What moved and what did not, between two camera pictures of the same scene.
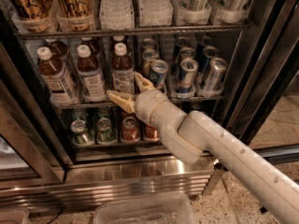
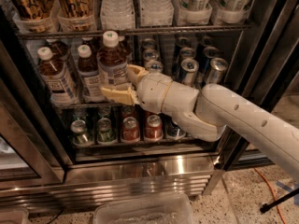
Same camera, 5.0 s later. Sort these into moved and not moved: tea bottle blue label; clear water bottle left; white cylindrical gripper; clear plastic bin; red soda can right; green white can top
Moved: tea bottle blue label; white cylindrical gripper
Not moved: clear plastic bin; clear water bottle left; green white can top; red soda can right
